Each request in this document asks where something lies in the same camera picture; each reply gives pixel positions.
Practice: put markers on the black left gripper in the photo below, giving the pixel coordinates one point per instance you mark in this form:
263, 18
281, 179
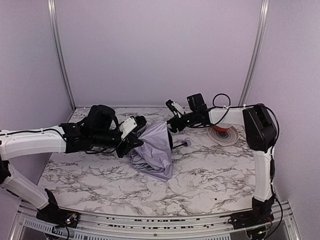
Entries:
128, 144

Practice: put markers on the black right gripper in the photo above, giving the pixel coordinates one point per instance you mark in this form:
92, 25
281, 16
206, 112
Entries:
175, 123

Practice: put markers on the lavender folding umbrella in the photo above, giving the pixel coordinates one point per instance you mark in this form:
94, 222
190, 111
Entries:
154, 156

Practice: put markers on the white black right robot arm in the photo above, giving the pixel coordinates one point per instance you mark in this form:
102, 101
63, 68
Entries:
261, 133

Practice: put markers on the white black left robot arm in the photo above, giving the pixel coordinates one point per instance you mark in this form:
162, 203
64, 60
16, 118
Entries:
97, 132

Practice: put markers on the orange white bowl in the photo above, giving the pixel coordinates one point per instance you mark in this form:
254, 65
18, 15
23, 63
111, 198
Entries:
222, 127

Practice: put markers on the white ringed plate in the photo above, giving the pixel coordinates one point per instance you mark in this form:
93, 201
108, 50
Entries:
223, 139

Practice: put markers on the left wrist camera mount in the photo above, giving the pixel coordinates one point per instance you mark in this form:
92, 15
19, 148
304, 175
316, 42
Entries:
127, 126

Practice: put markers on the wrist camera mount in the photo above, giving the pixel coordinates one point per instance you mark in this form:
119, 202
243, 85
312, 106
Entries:
127, 126
175, 108

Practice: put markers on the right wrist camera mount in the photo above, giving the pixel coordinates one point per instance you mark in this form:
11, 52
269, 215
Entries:
175, 108

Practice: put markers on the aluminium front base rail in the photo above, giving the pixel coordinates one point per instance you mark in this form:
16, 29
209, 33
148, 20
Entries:
100, 226

